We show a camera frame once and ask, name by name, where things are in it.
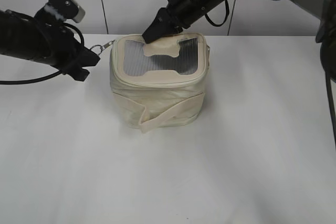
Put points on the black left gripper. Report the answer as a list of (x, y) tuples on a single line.
[(62, 43)]

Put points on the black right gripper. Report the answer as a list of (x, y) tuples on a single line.
[(183, 13)]

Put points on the cream white zipper bag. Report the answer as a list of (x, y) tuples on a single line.
[(161, 84)]

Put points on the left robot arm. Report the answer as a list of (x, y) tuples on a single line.
[(18, 40)]

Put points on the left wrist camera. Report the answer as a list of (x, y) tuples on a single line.
[(65, 2)]

